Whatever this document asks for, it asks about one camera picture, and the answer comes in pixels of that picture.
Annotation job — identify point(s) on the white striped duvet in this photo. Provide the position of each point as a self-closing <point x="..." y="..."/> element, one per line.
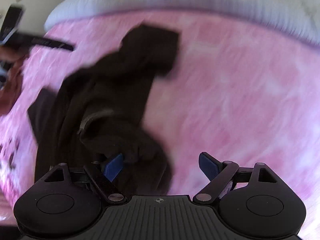
<point x="299" y="18"/>

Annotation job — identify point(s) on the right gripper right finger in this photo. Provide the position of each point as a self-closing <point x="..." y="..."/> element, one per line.
<point x="220" y="175"/>

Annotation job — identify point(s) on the dark brown shirt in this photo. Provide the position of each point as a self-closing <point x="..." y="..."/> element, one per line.
<point x="97" y="114"/>

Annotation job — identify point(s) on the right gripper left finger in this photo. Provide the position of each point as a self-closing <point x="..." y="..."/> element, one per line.
<point x="101" y="176"/>

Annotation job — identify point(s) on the pink rose blanket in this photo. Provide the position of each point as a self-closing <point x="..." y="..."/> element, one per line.
<point x="238" y="91"/>

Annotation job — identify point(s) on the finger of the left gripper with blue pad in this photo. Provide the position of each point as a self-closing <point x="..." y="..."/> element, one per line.
<point x="28" y="40"/>

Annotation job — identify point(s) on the person's left hand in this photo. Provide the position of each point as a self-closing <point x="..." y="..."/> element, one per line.
<point x="13" y="86"/>

